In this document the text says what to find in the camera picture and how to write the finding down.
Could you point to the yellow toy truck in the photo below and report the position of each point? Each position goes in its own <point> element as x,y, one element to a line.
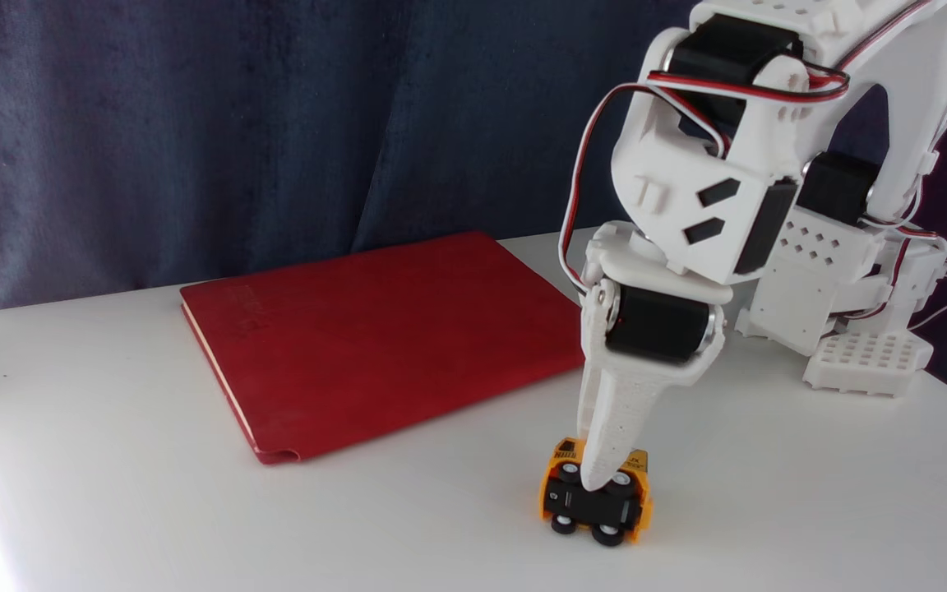
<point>597,510</point>

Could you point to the dark blue curtain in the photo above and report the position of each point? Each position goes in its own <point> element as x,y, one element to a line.
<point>276,123</point>

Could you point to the red notebook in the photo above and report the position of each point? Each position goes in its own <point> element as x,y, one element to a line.
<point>391,337</point>

